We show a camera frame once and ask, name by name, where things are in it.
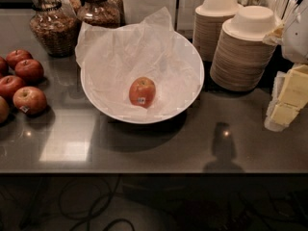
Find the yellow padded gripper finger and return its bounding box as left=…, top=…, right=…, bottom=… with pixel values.
left=263, top=25, right=284, bottom=46
left=264, top=64, right=308, bottom=132

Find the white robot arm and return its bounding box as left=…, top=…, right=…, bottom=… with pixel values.
left=263, top=0, right=308, bottom=132

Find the large white bowl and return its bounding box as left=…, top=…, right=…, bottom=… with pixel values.
left=80, top=28, right=205, bottom=125

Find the red apple second row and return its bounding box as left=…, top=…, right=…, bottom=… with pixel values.
left=14, top=59, right=44, bottom=83

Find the red apple with sticker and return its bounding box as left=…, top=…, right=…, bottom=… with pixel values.
left=13, top=87, right=47, bottom=116

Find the red apple far left edge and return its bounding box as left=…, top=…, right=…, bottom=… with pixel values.
left=0, top=56, right=9, bottom=75

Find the apple at left edge bottom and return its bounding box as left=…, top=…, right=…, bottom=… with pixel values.
left=0, top=96, right=10, bottom=123

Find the stack of paper bowls front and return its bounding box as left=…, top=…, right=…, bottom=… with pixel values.
left=210, top=6, right=277, bottom=91

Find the stack of paper bowls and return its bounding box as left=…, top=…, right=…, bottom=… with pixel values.
left=210, top=6, right=277, bottom=91
left=192, top=0, right=241, bottom=62

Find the stack of paper bowls back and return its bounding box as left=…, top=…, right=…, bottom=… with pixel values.
left=192, top=0, right=241, bottom=62

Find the white tissue paper liner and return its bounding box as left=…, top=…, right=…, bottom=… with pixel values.
left=74, top=6, right=202, bottom=120

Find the glass jar with granola right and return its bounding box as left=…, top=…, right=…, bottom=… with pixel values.
left=77, top=0, right=120, bottom=28

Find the glass jar with granola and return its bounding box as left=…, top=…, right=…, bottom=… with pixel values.
left=29, top=0, right=79, bottom=57
left=77, top=0, right=120, bottom=28

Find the glass jar with granola left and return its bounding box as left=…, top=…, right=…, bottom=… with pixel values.
left=29, top=0, right=79, bottom=57

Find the black cable under table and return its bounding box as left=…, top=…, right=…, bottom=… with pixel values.
left=18, top=174, right=137, bottom=231

